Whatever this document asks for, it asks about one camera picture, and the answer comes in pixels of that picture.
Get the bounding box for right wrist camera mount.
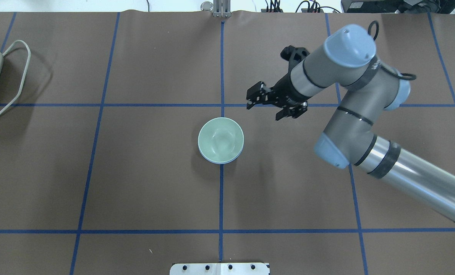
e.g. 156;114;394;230
280;45;311;73

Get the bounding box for blue bowl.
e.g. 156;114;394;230
198;147;244;164

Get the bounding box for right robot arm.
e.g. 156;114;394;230
246;21;455;223

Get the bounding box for green bowl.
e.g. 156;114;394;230
197;117;245;150

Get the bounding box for black monitor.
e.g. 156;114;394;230
340;0;455;14

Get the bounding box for white toaster power cord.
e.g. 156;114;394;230
0;40;31;125

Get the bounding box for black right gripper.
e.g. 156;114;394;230
246;73;308;121

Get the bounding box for aluminium frame post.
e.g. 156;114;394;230
212;0;232;18

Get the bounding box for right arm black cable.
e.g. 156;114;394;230
367;20;417;81

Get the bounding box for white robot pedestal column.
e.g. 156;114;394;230
169;262;270;275

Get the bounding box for small metal cup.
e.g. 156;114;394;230
201;1;214;11

